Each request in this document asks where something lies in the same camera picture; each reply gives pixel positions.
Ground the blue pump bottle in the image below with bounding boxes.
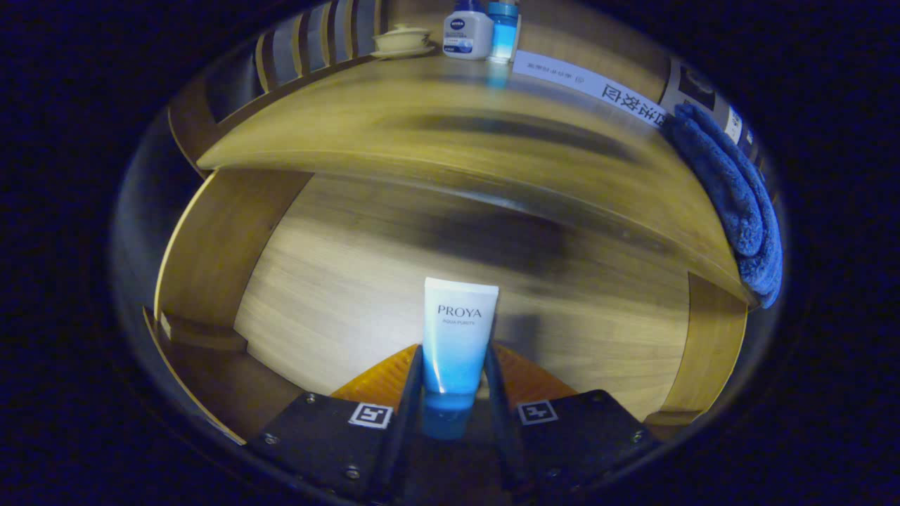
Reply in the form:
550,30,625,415
487,0,522,64

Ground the pale blue lying book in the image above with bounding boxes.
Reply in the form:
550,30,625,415
511,49,669,129

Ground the white standing book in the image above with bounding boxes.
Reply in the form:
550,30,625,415
661,56,753,145

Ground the beige lidded teacup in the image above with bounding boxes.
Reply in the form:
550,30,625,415
371,23,437,59

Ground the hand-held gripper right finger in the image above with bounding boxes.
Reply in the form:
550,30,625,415
484,343,662,493

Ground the white bottle with blue cap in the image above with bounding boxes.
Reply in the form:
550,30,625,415
443,0,494,60

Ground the blue folded towel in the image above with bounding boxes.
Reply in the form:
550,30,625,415
661,103,783,310

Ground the blue and white cosmetic tube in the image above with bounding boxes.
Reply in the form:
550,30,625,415
420,276,500,441

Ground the wooden countertop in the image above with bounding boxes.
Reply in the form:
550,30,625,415
197,35,757,303

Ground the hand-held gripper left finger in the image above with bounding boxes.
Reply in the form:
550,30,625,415
245,343,425,501

